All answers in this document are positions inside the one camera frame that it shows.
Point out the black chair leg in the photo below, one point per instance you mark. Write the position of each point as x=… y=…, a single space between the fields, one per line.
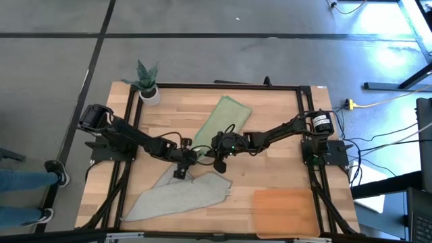
x=10 y=155

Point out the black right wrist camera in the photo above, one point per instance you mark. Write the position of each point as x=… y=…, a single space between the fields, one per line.
x=220 y=166

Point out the green microfiber towel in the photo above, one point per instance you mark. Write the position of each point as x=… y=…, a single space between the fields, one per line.
x=222 y=114

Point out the black desk frame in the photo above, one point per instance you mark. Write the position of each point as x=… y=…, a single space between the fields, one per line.
x=381 y=86

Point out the black desk beam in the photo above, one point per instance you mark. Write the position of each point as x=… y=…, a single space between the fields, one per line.
x=384 y=185

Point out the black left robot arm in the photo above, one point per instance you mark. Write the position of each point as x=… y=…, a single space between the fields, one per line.
x=135 y=136

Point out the orange translucent plastic basket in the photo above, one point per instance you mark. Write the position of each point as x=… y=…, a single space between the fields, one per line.
x=287 y=212

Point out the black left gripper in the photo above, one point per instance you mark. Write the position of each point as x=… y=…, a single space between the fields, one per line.
x=187 y=158

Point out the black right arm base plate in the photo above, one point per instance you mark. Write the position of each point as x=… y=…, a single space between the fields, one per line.
x=339 y=153

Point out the dark grey computer tower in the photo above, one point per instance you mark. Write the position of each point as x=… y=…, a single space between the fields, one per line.
x=425 y=145

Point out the black aluminium table frame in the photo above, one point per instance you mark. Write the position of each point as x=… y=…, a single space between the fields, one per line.
x=236 y=86

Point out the grey waffle-weave towel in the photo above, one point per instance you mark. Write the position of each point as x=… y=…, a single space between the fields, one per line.
x=175 y=199

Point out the person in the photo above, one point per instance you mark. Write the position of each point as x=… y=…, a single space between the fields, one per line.
x=20 y=180

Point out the black crossbar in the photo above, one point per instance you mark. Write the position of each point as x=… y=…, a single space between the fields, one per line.
x=50 y=236

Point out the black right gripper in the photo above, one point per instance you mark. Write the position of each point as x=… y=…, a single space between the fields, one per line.
x=227 y=143

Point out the silver metal bracket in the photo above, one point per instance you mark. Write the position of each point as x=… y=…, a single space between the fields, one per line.
x=312 y=240
x=125 y=235

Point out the green plant in white pot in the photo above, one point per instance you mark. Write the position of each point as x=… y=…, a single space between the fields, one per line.
x=150 y=98

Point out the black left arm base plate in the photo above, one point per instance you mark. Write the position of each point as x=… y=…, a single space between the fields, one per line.
x=98 y=155

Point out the black laptop keyboard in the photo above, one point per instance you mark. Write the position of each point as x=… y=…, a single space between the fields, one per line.
x=422 y=226

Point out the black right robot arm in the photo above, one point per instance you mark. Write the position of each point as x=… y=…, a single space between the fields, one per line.
x=280 y=130

